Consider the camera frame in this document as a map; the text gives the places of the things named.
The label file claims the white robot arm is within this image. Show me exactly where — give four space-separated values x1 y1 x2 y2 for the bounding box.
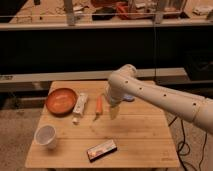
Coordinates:
106 64 213 135

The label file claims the brown ceramic bowl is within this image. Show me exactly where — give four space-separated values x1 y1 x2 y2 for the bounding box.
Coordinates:
45 88 78 116

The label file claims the blue sponge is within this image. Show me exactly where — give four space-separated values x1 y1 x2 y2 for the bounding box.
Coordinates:
123 94 135 102

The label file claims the white tube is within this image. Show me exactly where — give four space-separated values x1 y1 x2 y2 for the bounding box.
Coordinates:
72 93 88 124

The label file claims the wooden table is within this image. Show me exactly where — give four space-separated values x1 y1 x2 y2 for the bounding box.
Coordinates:
25 81 179 169

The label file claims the black rectangular box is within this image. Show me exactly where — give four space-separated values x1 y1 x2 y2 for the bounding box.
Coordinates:
87 140 117 162

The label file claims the black object on shelf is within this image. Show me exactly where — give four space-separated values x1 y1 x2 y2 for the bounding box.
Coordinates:
92 7 116 21

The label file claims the white paper cup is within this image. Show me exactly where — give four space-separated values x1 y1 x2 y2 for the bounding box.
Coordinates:
34 125 57 149

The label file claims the orange tool on shelf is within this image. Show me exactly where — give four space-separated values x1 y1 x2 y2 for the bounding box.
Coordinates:
116 2 158 20

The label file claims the black cable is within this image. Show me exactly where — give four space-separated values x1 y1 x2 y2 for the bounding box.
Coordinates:
167 114 213 171

